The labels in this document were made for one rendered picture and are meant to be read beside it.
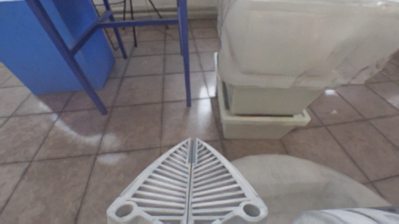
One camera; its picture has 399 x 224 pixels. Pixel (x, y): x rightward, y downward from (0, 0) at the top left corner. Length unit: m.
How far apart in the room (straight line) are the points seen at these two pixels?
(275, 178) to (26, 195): 1.02
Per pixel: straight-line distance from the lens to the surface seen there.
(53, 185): 1.02
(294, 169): 0.49
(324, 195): 0.56
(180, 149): 0.16
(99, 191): 0.89
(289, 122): 0.77
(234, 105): 0.65
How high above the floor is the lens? 0.76
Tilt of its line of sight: 45 degrees down
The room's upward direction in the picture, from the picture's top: 1 degrees clockwise
